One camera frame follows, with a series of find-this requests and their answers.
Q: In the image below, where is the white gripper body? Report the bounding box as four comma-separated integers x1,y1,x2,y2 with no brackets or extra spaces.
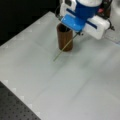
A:
83,15,110,40

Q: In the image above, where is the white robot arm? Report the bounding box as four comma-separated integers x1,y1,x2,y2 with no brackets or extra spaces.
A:
60,0,110,39

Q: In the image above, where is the brown cylindrical vase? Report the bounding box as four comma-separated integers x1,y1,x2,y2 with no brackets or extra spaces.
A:
56,23,73,52

